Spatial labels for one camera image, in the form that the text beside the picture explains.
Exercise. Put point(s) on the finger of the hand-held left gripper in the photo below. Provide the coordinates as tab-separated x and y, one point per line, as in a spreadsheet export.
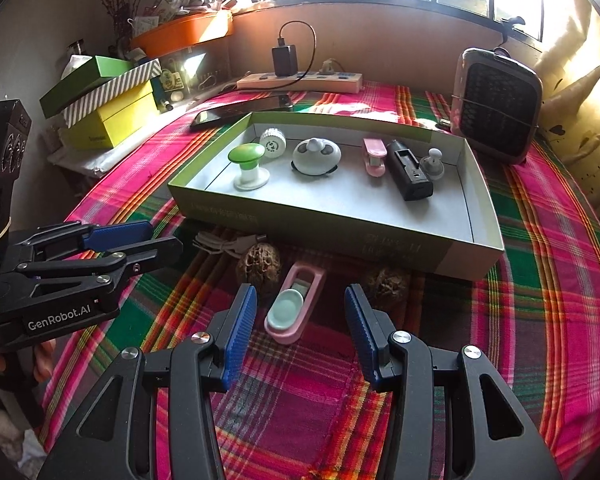
150	255
120	234

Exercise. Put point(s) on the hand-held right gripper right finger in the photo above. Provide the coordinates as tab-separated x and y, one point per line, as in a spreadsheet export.
362	335

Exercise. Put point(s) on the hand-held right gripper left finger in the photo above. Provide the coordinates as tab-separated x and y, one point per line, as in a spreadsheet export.
240	335

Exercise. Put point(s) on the pink case with mint wheel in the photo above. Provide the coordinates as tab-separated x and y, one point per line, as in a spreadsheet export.
292	310

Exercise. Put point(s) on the green and grey cardboard box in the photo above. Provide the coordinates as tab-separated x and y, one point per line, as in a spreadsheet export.
330	205

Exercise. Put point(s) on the green mushroom shaped knob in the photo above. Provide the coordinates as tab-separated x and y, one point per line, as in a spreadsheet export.
247	157

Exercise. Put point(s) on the pink mini stapler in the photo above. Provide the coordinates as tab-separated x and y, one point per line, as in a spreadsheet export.
374	157

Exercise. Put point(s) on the white panda shaped gadget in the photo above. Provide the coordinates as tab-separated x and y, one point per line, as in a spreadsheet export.
316	157

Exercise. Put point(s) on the small white mushroom knob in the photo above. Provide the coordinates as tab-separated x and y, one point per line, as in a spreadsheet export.
432	160

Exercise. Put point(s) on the brown walnut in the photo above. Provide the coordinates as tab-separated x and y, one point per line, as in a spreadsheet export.
259	262
387	282

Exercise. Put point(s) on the white cloth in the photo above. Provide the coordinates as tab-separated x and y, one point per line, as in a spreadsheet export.
90	157

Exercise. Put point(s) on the white tissue pack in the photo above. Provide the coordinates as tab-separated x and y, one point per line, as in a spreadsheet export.
75	65

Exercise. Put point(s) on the striped cardboard box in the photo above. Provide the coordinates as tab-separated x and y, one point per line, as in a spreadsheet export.
117	92

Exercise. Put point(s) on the green label jar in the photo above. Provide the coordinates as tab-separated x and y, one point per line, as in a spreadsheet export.
172	82

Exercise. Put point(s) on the white round dial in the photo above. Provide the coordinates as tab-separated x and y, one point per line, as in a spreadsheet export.
272	143

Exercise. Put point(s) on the black battery holder device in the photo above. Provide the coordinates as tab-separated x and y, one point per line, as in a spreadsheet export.
409	172

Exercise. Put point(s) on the black smartphone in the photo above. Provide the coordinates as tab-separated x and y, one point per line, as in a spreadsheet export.
240	109

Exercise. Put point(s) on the pink and green plaid blanket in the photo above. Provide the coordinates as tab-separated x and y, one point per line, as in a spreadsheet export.
530	260

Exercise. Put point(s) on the clear glass tank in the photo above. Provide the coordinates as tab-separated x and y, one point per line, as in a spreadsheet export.
200	67

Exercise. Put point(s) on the dried flower branches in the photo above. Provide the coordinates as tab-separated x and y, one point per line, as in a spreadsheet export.
110	0

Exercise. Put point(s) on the orange plastic tray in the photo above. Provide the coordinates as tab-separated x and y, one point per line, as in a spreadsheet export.
185	32

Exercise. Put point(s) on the beige power strip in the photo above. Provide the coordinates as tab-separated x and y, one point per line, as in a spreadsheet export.
300	82

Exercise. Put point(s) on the black charger adapter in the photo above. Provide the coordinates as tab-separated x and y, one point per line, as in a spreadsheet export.
285	60

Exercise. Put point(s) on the white plug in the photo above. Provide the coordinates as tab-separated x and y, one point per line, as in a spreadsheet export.
330	66

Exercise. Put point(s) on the grey portable heater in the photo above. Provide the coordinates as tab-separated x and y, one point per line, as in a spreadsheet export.
497	105

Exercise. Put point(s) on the cream heart print curtain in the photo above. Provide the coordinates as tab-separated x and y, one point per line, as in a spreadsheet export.
580	85

